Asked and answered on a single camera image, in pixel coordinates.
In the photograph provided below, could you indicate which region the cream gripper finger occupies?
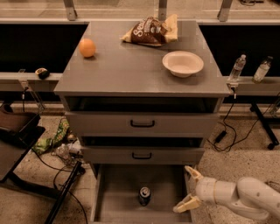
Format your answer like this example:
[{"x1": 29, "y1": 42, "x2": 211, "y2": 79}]
[
  {"x1": 185, "y1": 165, "x2": 204, "y2": 182},
  {"x1": 173, "y1": 193, "x2": 201, "y2": 214}
]

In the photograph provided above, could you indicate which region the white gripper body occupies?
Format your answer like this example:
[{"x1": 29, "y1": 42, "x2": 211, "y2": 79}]
[{"x1": 195, "y1": 177, "x2": 217, "y2": 204}]

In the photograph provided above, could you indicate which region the blue pepsi can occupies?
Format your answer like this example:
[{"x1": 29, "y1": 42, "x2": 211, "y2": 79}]
[{"x1": 138, "y1": 186, "x2": 151, "y2": 207}]

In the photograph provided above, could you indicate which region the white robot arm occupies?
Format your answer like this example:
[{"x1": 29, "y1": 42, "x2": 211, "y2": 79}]
[{"x1": 173, "y1": 165, "x2": 280, "y2": 221}]

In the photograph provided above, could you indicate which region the grey bottom drawer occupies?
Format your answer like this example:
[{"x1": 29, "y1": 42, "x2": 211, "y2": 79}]
[{"x1": 90, "y1": 164, "x2": 194, "y2": 224}]

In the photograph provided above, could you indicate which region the grey drawer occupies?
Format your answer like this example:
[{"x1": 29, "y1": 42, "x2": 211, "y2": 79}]
[
  {"x1": 81, "y1": 146, "x2": 204, "y2": 165},
  {"x1": 90, "y1": 164, "x2": 194, "y2": 224},
  {"x1": 66, "y1": 112, "x2": 218, "y2": 138}
]

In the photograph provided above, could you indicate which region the grey drawer cabinet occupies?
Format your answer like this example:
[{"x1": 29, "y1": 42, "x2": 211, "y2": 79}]
[{"x1": 53, "y1": 20, "x2": 231, "y2": 176}]

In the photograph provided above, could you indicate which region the grey middle drawer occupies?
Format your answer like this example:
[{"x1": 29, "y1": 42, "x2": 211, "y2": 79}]
[{"x1": 81, "y1": 146, "x2": 204, "y2": 165}]

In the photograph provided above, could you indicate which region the grey top drawer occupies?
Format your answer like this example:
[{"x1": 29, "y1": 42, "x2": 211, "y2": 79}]
[{"x1": 66, "y1": 112, "x2": 218, "y2": 138}]

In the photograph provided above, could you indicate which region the black table leg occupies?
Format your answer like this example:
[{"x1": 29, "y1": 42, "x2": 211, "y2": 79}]
[{"x1": 250, "y1": 102, "x2": 279, "y2": 150}]

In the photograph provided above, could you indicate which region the white paper bowl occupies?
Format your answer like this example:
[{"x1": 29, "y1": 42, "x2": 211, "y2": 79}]
[{"x1": 162, "y1": 51, "x2": 204, "y2": 78}]

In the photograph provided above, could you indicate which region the clear water bottle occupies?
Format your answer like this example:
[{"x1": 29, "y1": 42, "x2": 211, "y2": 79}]
[{"x1": 228, "y1": 54, "x2": 246, "y2": 82}]

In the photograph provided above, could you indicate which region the clear bottle dark cap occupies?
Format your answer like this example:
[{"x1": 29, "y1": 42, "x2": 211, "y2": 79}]
[{"x1": 252, "y1": 56, "x2": 273, "y2": 83}]

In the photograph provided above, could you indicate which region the crumpled clear plastic bottle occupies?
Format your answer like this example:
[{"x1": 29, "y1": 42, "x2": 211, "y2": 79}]
[{"x1": 52, "y1": 143, "x2": 83, "y2": 166}]

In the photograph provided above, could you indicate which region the brown chip bag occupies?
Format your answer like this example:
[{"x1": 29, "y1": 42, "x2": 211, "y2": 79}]
[{"x1": 121, "y1": 14, "x2": 178, "y2": 46}]

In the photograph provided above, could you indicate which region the green snack bag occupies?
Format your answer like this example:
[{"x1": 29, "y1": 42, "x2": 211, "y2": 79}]
[{"x1": 31, "y1": 118, "x2": 69, "y2": 155}]

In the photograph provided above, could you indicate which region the orange fruit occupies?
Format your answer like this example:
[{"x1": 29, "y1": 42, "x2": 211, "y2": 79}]
[{"x1": 79, "y1": 38, "x2": 96, "y2": 58}]

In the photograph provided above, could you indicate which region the dark brown tray cart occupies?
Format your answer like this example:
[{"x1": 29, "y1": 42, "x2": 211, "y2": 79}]
[{"x1": 0, "y1": 103, "x2": 84, "y2": 224}]

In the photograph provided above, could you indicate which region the small black yellow object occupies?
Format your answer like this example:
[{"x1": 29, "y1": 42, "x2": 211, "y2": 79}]
[{"x1": 35, "y1": 67, "x2": 50, "y2": 80}]

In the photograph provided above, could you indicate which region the black power cable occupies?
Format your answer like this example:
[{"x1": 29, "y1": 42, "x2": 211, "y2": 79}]
[{"x1": 206, "y1": 87, "x2": 280, "y2": 153}]

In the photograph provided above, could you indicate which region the black floor cable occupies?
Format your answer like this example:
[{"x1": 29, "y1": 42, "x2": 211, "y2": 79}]
[{"x1": 30, "y1": 148, "x2": 89, "y2": 224}]

